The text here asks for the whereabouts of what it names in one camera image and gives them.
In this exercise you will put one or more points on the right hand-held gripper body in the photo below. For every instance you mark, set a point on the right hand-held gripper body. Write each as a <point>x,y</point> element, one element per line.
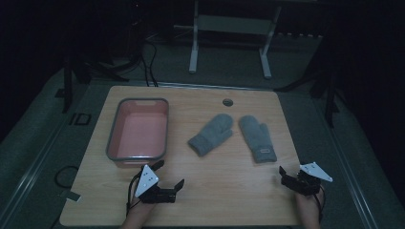
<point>305,184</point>

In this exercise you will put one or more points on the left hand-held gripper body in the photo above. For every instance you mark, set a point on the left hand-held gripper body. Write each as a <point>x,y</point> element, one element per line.
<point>146,181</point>

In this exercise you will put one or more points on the person's right hand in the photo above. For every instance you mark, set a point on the person's right hand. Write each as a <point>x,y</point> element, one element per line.
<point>309,205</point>

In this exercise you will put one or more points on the person's left hand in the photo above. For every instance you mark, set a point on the person's left hand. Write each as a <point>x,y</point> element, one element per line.
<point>138,210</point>

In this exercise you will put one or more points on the pink basin with grey rim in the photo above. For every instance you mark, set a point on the pink basin with grey rim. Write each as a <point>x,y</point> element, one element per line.
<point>140,130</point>

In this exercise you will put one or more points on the grey mitten with label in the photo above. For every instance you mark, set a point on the grey mitten with label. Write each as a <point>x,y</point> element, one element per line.
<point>257,138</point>

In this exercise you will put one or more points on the plain grey mitten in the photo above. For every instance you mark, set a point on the plain grey mitten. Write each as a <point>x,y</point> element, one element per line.
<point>211,133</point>

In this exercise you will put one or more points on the grey tape piece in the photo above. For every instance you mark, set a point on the grey tape piece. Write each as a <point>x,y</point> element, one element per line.
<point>70,195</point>

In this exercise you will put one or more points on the black stand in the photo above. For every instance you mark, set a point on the black stand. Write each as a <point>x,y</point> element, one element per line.
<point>330,95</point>
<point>67,86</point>

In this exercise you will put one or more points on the round grey table grommet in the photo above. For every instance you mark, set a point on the round grey table grommet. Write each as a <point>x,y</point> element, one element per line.
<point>227,102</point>

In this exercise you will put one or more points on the white metal stand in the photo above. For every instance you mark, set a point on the white metal stand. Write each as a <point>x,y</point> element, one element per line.
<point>229,24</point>

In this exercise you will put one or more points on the black floor bracket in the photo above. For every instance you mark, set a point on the black floor bracket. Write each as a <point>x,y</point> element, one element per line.
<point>80,119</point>

